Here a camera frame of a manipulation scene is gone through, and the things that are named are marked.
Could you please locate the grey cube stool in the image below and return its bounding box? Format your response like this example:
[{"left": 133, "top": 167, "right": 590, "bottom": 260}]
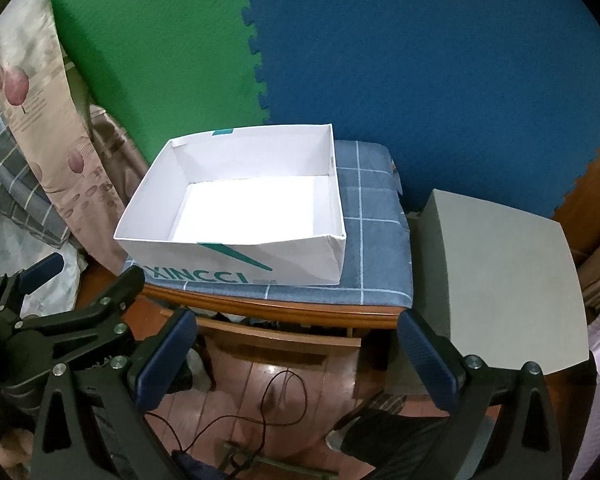
[{"left": 412, "top": 190, "right": 588, "bottom": 375}]

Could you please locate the blue checked cloth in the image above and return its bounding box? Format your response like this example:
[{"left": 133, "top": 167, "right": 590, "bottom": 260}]
[{"left": 143, "top": 140, "right": 414, "bottom": 308}]

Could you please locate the white floral bedding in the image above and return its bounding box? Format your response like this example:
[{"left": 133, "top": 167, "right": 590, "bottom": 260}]
[{"left": 0, "top": 214, "right": 86, "bottom": 318}]

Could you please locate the grey plaid blanket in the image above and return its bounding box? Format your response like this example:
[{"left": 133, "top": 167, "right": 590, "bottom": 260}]
[{"left": 0, "top": 109, "right": 71, "bottom": 248}]

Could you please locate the blue foam mat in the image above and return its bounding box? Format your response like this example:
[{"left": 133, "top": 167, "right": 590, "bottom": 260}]
[{"left": 242, "top": 0, "right": 600, "bottom": 216}]

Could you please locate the white Xincci shoe box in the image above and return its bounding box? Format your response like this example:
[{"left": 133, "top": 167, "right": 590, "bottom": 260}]
[{"left": 114, "top": 124, "right": 347, "bottom": 286}]

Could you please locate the beige floral curtain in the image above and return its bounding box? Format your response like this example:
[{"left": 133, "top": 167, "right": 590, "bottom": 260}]
[{"left": 0, "top": 0, "right": 148, "bottom": 274}]

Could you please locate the green foam mat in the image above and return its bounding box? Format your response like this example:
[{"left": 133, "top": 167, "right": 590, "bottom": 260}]
[{"left": 50, "top": 0, "right": 268, "bottom": 162}]

